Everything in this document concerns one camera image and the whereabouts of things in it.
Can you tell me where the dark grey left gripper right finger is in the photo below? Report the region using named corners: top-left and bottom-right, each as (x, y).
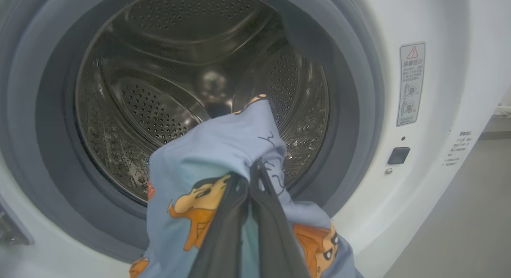
top-left (250, 160), bottom-right (312, 278)

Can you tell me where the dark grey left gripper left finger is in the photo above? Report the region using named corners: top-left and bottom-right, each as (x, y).
top-left (188, 172), bottom-right (250, 278)

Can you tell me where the blue cartoon print garment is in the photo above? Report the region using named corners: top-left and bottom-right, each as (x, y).
top-left (129, 94), bottom-right (364, 278)

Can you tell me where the black door latch socket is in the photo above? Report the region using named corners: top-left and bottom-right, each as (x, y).
top-left (387, 146), bottom-right (411, 166)

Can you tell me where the grey rubber door gasket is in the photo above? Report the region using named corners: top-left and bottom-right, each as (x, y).
top-left (0, 0), bottom-right (386, 263)

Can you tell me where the white front-load washing machine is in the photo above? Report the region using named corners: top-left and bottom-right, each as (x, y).
top-left (0, 0), bottom-right (511, 278)

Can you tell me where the steel perforated drum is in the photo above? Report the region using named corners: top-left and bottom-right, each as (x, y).
top-left (75, 0), bottom-right (330, 203)

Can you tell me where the printed text label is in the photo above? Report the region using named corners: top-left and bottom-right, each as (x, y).
top-left (442, 130), bottom-right (473, 167)

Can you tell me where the grey warning sticker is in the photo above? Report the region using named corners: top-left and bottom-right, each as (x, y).
top-left (396, 42), bottom-right (426, 127)

